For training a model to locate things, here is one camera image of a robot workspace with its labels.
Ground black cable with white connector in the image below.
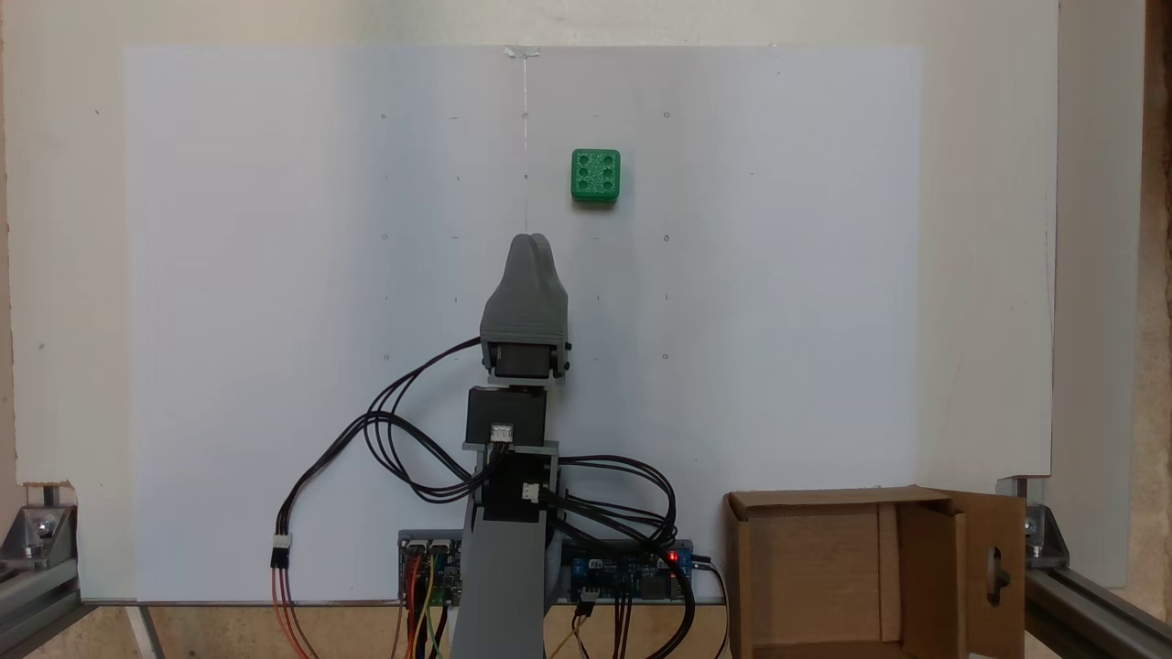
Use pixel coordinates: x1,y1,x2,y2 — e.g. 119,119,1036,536
271,412,486,573

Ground black gripper motor cable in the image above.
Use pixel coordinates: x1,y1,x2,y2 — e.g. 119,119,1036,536
364,337,500,502

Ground green dice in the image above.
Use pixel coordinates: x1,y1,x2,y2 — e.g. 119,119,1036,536
570,149,622,204

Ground black arm motor cable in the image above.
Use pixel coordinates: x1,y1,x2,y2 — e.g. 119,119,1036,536
540,455,683,550

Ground aluminium frame profile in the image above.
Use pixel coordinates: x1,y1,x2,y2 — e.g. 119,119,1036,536
0,558,85,659
1025,567,1172,659

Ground circuit board with coloured wires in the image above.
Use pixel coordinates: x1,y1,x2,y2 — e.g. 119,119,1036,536
398,531,463,607

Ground yellow wire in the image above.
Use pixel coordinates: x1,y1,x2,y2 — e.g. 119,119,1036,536
407,549,437,659

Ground red orange wire bundle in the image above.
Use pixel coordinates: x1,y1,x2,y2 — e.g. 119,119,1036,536
271,547,424,659

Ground thin black power cable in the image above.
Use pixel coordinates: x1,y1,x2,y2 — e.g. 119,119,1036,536
691,554,731,659

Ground metal corner bracket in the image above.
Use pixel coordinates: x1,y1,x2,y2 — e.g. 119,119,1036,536
998,476,1069,570
0,502,79,564

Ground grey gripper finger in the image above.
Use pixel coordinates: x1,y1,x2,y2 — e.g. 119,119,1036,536
532,233,562,298
490,233,533,298

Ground blue circuit board red LED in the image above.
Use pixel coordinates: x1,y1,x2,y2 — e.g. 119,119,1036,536
560,540,695,603

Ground white paper sheet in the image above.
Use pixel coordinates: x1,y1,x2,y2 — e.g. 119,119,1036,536
124,44,527,605
525,44,924,605

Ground brown cardboard box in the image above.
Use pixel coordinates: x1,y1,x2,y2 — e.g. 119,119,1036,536
723,485,1026,659

